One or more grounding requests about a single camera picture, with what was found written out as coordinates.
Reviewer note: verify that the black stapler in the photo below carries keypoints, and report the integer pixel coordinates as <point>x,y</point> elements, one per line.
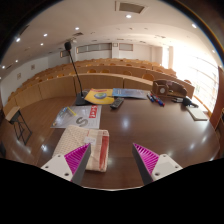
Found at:
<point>188,101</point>

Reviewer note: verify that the black gooseneck desk microphone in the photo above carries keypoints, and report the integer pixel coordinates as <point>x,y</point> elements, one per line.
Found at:
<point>81,99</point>

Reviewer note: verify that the white notepad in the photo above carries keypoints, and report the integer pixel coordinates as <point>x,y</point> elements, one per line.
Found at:
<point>197,114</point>

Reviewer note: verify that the grey printed poster sheet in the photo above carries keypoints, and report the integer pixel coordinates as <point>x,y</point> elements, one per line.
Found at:
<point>83,116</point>

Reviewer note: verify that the small wooden folding desk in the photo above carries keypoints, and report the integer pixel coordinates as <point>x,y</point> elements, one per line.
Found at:
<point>13,113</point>

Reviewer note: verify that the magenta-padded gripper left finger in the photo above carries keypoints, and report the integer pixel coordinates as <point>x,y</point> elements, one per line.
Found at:
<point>60,165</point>

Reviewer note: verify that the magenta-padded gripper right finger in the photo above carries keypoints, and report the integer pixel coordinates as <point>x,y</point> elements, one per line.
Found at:
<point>160,166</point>

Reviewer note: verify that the brown wooden desk organizer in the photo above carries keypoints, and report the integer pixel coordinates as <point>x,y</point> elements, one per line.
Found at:
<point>166,89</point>

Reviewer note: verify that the beige waffle-weave towel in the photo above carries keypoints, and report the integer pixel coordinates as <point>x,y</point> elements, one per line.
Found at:
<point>76,136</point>

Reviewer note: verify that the yellow booklet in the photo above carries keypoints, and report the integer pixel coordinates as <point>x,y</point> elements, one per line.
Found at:
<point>100,96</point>

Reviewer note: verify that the blue marker pen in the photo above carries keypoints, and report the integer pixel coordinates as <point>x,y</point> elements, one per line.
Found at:
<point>150,98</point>

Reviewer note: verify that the blue printed paper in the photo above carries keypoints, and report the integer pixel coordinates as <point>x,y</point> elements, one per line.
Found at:
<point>131,93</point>

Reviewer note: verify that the round ceiling lights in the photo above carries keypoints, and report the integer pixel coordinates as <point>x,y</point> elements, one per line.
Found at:
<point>128,16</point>

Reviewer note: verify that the rows of wooden auditorium seats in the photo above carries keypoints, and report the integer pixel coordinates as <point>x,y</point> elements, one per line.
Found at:
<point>53,86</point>

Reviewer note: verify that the yellow pen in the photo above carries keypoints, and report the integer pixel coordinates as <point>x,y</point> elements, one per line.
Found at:
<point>70,111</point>

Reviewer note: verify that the black remote control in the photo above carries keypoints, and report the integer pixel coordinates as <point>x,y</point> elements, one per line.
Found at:
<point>117,103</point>

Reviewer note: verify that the ceiling air vent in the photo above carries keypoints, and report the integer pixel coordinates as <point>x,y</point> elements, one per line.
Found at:
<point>131,7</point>

